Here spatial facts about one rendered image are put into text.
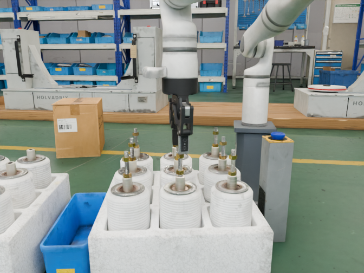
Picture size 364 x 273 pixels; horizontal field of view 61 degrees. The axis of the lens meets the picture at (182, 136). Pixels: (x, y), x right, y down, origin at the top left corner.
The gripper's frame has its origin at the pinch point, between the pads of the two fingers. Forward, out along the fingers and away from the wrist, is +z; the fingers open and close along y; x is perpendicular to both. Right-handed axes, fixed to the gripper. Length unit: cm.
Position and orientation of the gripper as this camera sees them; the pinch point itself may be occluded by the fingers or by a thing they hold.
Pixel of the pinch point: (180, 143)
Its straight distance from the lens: 68.1
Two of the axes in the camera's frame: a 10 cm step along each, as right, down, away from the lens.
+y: -2.2, -2.3, 9.5
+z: 0.0, 9.7, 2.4
